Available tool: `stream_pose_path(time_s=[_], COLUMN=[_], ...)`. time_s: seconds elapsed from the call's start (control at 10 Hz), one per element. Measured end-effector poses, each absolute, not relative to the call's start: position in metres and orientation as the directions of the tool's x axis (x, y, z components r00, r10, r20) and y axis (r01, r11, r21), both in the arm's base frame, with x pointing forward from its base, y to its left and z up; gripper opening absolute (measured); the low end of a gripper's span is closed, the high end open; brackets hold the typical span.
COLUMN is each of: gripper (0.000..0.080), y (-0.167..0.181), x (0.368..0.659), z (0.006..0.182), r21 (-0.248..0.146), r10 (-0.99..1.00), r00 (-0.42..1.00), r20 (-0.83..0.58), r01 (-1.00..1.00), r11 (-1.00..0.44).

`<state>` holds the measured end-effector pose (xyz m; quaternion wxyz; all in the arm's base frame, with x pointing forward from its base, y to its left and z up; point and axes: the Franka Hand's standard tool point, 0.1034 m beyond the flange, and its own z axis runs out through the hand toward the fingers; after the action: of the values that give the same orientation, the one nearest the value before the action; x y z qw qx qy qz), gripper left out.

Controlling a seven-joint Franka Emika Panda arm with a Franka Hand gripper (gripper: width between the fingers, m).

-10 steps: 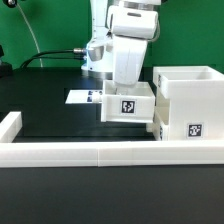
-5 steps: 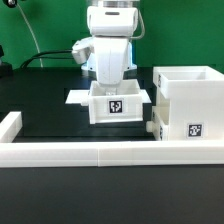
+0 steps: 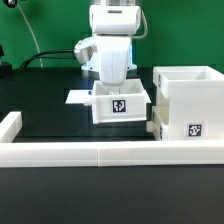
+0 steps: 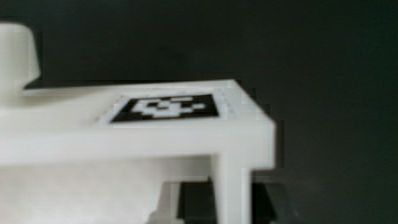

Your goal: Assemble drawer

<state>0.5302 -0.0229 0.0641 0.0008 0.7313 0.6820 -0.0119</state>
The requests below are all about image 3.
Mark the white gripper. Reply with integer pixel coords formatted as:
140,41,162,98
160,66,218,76
96,36,131,85

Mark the white drawer box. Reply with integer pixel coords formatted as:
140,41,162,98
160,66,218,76
146,106,169,141
84,79,151,124

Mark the white front drawer box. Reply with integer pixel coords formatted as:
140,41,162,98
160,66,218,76
146,106,169,141

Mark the white drawer cabinet frame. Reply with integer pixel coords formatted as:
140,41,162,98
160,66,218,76
153,66,224,141

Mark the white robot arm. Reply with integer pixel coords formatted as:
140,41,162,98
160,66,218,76
74,0,145,86

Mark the white fiducial marker sheet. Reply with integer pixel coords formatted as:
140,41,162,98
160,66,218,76
65,90,92,105

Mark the black device at left edge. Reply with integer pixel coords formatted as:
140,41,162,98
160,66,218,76
0,45,13,77

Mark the white U-shaped border fence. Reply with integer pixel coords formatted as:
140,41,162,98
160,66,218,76
0,112,224,168

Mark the thin white cable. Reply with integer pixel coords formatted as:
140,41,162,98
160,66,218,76
15,2,44,68

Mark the black cable with connector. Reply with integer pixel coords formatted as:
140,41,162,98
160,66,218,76
19,47,78,69

